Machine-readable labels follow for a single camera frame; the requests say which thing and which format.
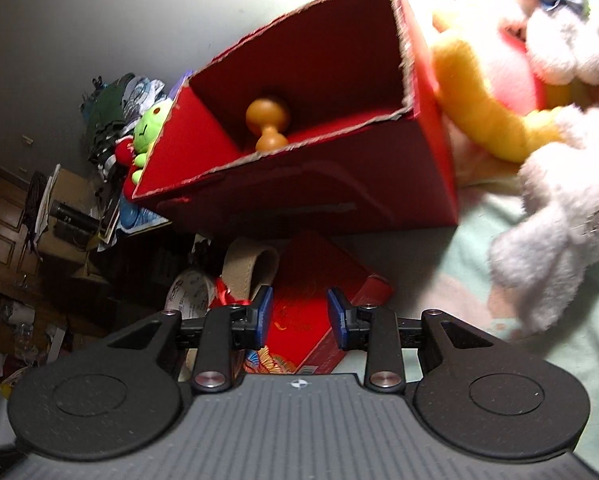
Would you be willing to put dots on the pastel printed bedsheet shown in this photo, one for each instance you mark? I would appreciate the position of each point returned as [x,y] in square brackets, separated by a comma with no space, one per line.
[479,260]

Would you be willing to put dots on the red plush toy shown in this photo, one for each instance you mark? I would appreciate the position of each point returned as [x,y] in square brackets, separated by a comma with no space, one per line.
[123,151]

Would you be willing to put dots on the blue white patterned bag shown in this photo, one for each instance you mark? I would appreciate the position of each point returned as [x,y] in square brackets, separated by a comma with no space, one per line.
[139,215]

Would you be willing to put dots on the pile of clothes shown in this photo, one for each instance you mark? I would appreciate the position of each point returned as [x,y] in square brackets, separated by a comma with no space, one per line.
[109,105]

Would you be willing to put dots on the yellow pink plush toy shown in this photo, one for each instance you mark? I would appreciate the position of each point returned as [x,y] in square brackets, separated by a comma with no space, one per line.
[484,90]

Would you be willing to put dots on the green plush toy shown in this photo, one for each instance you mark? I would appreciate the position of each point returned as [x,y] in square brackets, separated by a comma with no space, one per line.
[147,132]

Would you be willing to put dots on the brown cardboard carton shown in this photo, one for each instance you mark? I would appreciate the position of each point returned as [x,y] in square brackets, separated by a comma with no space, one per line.
[69,185]

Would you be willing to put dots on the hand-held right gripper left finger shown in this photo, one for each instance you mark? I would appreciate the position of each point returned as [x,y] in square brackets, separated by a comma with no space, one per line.
[265,317]

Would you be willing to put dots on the brown cardboard tape roll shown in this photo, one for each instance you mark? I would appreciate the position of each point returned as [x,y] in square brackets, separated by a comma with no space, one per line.
[244,270]

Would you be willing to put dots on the white round clock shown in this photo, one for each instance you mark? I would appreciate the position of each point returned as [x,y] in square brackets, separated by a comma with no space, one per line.
[189,292]

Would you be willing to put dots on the white fluffy plush toy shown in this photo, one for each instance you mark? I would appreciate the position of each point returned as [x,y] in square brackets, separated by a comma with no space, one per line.
[564,200]

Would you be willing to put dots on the red shiny ribbon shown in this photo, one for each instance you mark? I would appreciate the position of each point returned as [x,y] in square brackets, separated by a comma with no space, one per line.
[224,297]

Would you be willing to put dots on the large red cardboard box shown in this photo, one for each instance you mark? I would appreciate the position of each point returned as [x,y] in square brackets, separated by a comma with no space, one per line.
[329,185]

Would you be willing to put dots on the black cylinder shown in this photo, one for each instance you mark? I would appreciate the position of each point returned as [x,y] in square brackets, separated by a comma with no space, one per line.
[74,215]

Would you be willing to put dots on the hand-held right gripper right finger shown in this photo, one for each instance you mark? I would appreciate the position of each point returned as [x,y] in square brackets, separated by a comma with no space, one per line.
[338,317]

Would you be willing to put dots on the small red gift box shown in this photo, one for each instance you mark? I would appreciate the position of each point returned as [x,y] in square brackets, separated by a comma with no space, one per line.
[304,300]

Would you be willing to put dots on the orange wooden gourd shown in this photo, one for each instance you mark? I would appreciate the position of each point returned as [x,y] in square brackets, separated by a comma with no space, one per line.
[267,115]

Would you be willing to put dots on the purple packet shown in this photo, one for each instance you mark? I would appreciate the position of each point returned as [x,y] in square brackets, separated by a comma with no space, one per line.
[182,84]

